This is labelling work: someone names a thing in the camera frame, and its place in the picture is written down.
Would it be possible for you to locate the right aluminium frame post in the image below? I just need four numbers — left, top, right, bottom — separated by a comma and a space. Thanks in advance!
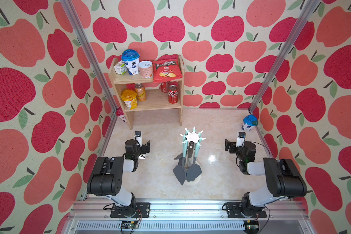
248, 0, 321, 114

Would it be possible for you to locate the pink cup foil lid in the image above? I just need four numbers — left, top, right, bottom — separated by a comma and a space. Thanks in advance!
138, 60, 154, 79

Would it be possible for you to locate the red cola can front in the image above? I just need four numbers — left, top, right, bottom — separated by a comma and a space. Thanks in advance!
168, 85, 178, 104

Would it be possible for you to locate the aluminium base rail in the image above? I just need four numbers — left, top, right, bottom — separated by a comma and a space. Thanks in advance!
61, 197, 316, 234

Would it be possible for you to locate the aluminium frame post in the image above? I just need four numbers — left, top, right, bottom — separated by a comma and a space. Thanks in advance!
60, 0, 118, 112
248, 0, 321, 114

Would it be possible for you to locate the white utensil rack stand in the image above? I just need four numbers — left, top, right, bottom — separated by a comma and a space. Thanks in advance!
173, 127, 205, 185

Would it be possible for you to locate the blue lid yogurt tub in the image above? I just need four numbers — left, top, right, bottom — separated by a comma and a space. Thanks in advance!
121, 49, 140, 75

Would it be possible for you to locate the left circuit board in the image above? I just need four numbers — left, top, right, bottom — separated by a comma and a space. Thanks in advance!
120, 221, 139, 229

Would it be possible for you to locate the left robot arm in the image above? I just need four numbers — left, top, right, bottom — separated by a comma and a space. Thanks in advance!
87, 139, 150, 219

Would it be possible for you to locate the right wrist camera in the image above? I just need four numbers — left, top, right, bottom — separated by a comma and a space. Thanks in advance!
236, 132, 246, 147

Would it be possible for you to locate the small green white carton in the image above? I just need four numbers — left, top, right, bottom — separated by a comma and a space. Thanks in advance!
114, 60, 128, 75

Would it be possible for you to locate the red white cup behind shelf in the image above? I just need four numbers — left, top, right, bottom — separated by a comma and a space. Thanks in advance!
115, 107, 127, 122

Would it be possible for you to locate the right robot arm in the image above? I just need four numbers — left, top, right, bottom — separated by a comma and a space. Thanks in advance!
222, 139, 307, 219

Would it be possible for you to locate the circuit board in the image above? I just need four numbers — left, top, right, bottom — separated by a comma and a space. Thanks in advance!
243, 220, 260, 234
120, 221, 139, 229

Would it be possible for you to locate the wooden two-tier shelf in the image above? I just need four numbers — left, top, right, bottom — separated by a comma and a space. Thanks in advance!
108, 58, 184, 130

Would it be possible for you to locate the grey spatula mint handle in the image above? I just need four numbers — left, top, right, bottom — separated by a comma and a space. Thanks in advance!
186, 142, 202, 182

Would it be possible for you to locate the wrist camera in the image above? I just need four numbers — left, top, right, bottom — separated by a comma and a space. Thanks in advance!
236, 132, 246, 147
135, 131, 142, 147

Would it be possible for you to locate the right circuit board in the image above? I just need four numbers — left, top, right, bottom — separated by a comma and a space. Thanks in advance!
243, 220, 260, 234

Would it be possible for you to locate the red cola can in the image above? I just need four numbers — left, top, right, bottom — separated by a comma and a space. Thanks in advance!
168, 85, 178, 104
160, 82, 169, 93

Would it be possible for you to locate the red chips bag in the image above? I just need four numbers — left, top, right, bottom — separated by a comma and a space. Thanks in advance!
153, 59, 183, 83

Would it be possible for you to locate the left aluminium frame post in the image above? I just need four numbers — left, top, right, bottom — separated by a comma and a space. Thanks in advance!
60, 0, 118, 112

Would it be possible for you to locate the yellow mango cup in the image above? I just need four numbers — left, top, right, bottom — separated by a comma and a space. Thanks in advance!
121, 89, 137, 110

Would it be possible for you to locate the red cola can back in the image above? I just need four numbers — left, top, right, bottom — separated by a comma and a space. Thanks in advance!
160, 82, 169, 93

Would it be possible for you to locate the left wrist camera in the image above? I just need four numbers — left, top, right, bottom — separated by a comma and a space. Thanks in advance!
135, 131, 142, 147

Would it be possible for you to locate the blue lid yogurt cup floor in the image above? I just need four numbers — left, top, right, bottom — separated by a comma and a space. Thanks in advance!
242, 115, 258, 132

